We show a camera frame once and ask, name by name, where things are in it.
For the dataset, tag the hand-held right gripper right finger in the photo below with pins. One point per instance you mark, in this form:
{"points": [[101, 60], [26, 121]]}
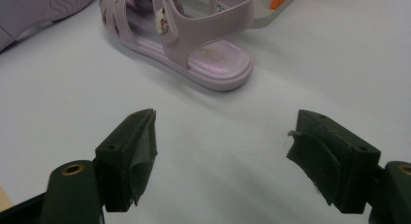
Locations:
{"points": [[342, 166]]}

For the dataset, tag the white shoe box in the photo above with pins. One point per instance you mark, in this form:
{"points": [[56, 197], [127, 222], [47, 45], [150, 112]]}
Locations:
{"points": [[268, 7]]}

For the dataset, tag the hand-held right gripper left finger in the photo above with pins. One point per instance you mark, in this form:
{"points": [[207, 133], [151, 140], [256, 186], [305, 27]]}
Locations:
{"points": [[126, 166]]}

